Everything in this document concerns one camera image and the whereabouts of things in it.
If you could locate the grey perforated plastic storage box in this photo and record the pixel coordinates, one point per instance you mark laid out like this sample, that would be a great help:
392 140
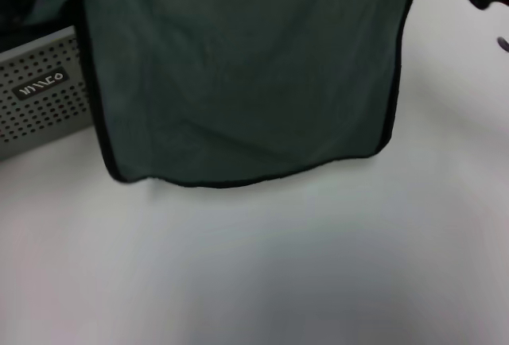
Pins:
43 118

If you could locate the dark green towel black trim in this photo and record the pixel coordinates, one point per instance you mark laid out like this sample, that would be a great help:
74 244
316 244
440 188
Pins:
238 74

